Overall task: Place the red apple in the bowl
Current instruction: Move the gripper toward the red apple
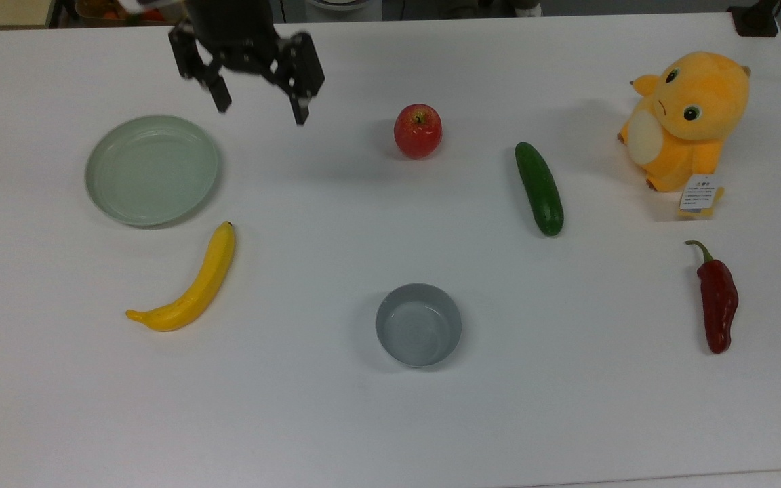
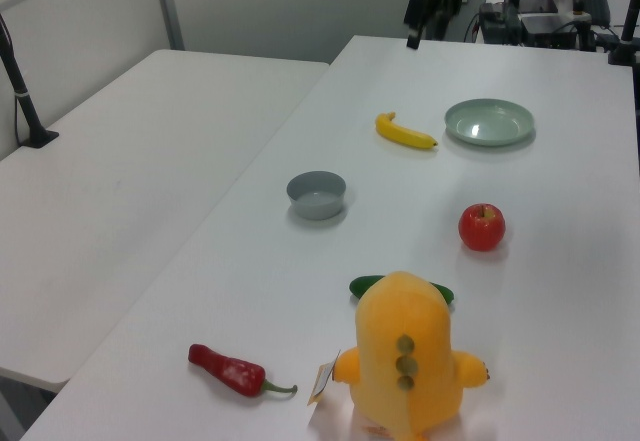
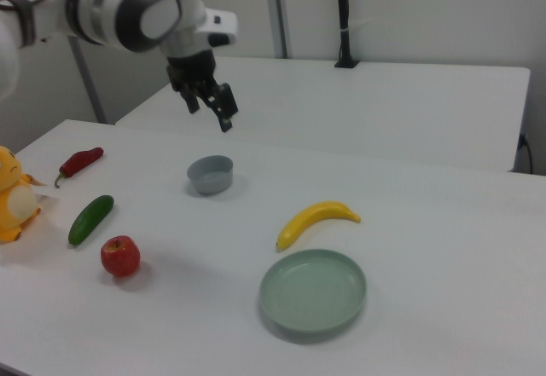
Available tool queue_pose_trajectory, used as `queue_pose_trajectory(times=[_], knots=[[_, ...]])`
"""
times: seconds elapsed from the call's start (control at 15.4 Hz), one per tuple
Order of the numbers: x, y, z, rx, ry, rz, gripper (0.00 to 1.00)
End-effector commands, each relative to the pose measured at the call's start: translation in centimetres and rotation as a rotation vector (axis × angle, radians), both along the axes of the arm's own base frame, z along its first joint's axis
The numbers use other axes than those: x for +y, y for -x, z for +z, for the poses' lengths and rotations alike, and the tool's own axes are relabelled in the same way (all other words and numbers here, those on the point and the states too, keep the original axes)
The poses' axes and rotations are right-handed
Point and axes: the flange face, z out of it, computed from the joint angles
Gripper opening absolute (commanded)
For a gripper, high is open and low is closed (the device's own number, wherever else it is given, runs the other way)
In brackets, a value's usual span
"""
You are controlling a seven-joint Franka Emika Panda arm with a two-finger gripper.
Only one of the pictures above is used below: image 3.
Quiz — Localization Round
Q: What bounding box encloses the yellow banana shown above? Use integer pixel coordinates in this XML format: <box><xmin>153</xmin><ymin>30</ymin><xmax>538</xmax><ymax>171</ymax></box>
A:
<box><xmin>276</xmin><ymin>200</ymin><xmax>362</xmax><ymax>252</ymax></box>

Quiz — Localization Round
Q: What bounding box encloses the black pole with base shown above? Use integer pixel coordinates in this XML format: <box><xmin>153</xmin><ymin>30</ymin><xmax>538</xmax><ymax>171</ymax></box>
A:
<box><xmin>334</xmin><ymin>0</ymin><xmax>359</xmax><ymax>69</ymax></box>

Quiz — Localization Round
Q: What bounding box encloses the green cucumber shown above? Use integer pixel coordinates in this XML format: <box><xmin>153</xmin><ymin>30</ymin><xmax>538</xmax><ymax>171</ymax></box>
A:
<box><xmin>67</xmin><ymin>194</ymin><xmax>115</xmax><ymax>247</ymax></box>

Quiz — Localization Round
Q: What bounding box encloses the yellow plush toy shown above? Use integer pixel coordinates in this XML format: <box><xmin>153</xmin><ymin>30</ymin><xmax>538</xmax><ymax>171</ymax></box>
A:
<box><xmin>0</xmin><ymin>144</ymin><xmax>43</xmax><ymax>246</ymax></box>

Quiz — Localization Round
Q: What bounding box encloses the red chili pepper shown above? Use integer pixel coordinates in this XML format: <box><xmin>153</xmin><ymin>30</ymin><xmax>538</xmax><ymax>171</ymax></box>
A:
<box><xmin>54</xmin><ymin>147</ymin><xmax>105</xmax><ymax>189</ymax></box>

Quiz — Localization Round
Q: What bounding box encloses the red apple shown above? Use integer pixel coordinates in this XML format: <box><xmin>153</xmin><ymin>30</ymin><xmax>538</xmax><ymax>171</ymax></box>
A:
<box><xmin>100</xmin><ymin>234</ymin><xmax>141</xmax><ymax>278</ymax></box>

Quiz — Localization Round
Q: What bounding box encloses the grey bowl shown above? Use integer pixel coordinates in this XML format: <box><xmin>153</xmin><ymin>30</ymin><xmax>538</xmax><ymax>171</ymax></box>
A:
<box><xmin>186</xmin><ymin>155</ymin><xmax>235</xmax><ymax>195</ymax></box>

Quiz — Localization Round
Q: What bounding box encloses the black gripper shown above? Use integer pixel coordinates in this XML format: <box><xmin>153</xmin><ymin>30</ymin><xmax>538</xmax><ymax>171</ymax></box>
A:
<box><xmin>166</xmin><ymin>49</ymin><xmax>239</xmax><ymax>134</ymax></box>

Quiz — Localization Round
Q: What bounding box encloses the grey metal partition post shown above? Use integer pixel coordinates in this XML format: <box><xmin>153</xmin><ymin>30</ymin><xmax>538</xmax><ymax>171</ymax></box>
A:
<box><xmin>67</xmin><ymin>37</ymin><xmax>108</xmax><ymax>125</ymax></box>
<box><xmin>261</xmin><ymin>0</ymin><xmax>294</xmax><ymax>60</ymax></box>

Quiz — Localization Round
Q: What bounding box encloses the white side table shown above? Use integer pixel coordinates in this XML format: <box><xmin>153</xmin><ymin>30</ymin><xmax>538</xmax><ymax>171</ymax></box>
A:
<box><xmin>114</xmin><ymin>55</ymin><xmax>531</xmax><ymax>173</ymax></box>

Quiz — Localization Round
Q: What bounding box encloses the paper plush toy tag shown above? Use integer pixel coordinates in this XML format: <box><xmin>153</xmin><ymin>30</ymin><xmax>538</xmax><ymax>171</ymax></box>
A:
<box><xmin>28</xmin><ymin>174</ymin><xmax>60</xmax><ymax>203</ymax></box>

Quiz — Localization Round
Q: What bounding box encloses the pale green plate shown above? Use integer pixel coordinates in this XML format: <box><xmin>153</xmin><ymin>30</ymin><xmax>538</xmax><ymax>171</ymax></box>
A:
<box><xmin>258</xmin><ymin>248</ymin><xmax>368</xmax><ymax>335</ymax></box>

